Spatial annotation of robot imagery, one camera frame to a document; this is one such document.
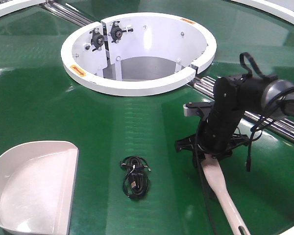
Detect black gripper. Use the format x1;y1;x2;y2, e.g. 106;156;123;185
175;74;250;161

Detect black usb cable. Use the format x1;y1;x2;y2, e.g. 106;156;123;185
120;156;152;199

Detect steel transfer rollers near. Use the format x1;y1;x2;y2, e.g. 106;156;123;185
188;75;294;149

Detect black bearing right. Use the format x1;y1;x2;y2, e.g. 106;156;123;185
109;21;134;43

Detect black bearing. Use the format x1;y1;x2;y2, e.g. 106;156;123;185
109;21;134;43
90;28;104;52

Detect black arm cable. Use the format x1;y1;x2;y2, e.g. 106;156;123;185
245;115;272;172

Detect black bearing left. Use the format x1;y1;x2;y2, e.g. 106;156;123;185
90;28;104;52

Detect white inner conveyor ring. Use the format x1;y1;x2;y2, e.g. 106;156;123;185
60;12;218;97

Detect steel transfer rollers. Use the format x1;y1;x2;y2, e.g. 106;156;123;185
40;0;94;27
188;75;294;149

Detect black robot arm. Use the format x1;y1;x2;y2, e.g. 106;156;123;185
175;74;294;160

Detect steel transfer rollers far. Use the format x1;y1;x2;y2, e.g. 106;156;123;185
40;0;94;27

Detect pink plastic dustpan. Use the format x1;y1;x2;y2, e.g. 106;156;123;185
0;141;79;235

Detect green conveyor belt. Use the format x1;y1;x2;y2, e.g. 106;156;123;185
0;0;294;235

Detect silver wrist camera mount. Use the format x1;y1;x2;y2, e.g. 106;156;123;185
183;102;214;118

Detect white outer conveyor rim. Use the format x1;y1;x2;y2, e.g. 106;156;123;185
0;0;294;25

